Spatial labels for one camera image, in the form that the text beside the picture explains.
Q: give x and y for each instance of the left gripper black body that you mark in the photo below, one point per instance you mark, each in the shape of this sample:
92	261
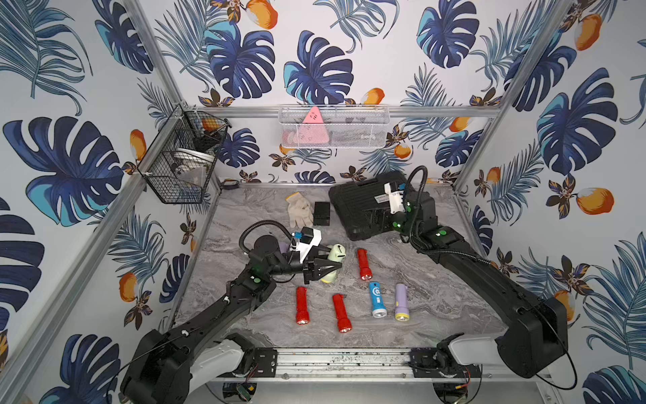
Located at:
309	268

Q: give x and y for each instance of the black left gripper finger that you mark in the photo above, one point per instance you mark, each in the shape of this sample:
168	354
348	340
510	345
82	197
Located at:
324	262
327	276

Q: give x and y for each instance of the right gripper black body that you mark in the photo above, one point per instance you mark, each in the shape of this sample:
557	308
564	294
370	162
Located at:
399	224

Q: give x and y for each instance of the light green flashlight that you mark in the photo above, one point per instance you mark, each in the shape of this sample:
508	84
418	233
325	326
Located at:
337	254

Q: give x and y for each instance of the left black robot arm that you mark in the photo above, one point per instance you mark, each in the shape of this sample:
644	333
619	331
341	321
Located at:
168	367

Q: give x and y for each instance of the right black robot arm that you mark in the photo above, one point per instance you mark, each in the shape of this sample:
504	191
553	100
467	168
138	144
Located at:
536	328

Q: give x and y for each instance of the red flashlight upper right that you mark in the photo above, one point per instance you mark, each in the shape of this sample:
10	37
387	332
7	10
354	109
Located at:
364	270

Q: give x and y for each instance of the red flashlight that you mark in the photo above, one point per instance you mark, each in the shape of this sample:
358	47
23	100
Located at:
364	270
302	316
344	324

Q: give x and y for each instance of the red flashlight lower left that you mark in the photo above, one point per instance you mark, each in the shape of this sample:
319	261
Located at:
302	316

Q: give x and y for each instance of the red flashlight lower middle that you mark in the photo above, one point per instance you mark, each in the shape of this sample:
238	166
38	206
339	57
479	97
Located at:
344	324

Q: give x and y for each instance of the blue flashlight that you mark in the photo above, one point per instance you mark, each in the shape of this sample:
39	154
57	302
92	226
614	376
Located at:
378	306

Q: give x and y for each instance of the purple flashlight lower right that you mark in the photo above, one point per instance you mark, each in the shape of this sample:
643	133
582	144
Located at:
402	311

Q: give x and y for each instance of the small black box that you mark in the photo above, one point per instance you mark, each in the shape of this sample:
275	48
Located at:
322	214

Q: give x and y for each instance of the white work glove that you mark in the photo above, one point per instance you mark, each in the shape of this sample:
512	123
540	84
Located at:
300	211

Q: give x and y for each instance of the black plastic tool case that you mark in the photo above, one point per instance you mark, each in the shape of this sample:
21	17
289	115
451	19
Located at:
364	207

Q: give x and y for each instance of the pink triangle object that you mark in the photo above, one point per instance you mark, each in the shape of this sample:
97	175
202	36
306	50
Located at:
312	131

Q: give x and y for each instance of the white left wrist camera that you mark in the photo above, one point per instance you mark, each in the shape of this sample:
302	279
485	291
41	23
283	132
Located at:
304	240

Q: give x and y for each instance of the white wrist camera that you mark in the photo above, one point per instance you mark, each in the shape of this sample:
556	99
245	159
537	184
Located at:
304	240
395	194

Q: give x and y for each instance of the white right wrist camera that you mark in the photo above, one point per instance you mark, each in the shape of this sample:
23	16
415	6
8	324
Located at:
395	194

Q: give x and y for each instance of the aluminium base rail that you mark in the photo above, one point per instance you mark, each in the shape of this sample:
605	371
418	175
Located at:
343	363

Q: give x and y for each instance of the white wire shelf basket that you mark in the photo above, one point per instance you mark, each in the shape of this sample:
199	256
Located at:
349	126

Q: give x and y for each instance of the black wire basket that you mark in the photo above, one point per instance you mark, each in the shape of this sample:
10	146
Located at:
184	156

